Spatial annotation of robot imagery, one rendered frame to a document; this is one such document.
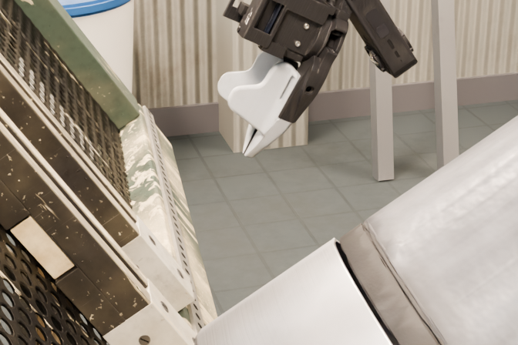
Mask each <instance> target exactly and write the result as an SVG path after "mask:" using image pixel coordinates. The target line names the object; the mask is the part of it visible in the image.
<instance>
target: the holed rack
mask: <svg viewBox="0 0 518 345"><path fill-rule="evenodd" d="M143 113H144V116H145V120H146V126H147V130H148V133H149V137H150V144H151V147H152V151H153V157H154V161H155V164H156V170H157V175H158V178H159V182H160V188H161V192H162V196H163V201H164V206H165V209H166V215H167V219H168V223H169V227H170V233H171V236H172V240H173V246H174V250H175V254H176V258H177V263H178V264H179V265H180V267H181V268H182V269H183V271H184V272H185V273H186V274H187V275H188V277H189V278H190V282H191V286H192V289H193V295H194V299H195V301H193V302H192V303H190V304H188V305H187V309H188V312H189V315H190V322H191V326H192V329H193V331H194V332H195V334H196V335H197V334H198V333H199V331H200V329H201V328H203V327H204V321H203V317H202V314H201V311H200V305H199V302H198V299H197V292H196V289H195V286H194V282H193V277H192V273H191V270H190V264H189V260H188V257H187V251H186V248H185V245H184V241H183V236H182V233H181V228H180V223H179V220H178V216H177V211H176V207H175V204H174V201H173V194H172V191H171V188H170V182H169V179H168V175H167V170H166V167H165V162H164V159H163V154H162V150H161V147H160V141H159V138H158V135H157V130H156V125H155V122H154V118H153V115H152V114H151V112H150V111H149V110H148V108H147V107H146V106H143Z"/></svg>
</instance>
